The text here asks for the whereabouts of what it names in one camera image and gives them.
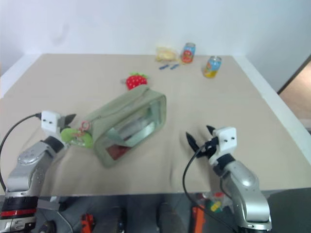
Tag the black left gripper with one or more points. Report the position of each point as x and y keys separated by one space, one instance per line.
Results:
x=62 y=122

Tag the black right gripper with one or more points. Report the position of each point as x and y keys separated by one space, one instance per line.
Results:
x=209 y=146

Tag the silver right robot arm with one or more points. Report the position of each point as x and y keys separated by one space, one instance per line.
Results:
x=245 y=191

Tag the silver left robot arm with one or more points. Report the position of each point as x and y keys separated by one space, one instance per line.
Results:
x=26 y=157

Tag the green transparent pouch bag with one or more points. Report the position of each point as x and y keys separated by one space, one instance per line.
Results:
x=126 y=109

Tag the green round plush charm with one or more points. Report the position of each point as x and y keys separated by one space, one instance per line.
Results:
x=73 y=137

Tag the beige table cloth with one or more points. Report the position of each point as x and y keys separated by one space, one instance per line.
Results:
x=218 y=102

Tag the bag of colourful items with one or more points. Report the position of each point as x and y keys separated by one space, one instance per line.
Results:
x=215 y=202

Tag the yellow and blue drink can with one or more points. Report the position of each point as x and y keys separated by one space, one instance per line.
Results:
x=212 y=67

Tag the small blue clip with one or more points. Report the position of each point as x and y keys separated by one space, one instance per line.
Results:
x=164 y=67
x=174 y=66

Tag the orange and black tool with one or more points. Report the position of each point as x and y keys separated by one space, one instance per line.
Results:
x=87 y=222
x=198 y=217

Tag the red and blue drink can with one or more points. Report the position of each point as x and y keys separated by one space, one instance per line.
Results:
x=188 y=53

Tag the yellow snack bag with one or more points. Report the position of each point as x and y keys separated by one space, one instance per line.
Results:
x=166 y=54

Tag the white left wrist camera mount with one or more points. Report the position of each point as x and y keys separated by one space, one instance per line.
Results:
x=49 y=121

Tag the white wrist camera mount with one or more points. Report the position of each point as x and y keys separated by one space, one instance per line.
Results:
x=226 y=140
x=49 y=121

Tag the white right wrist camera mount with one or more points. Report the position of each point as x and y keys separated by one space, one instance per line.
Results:
x=226 y=140

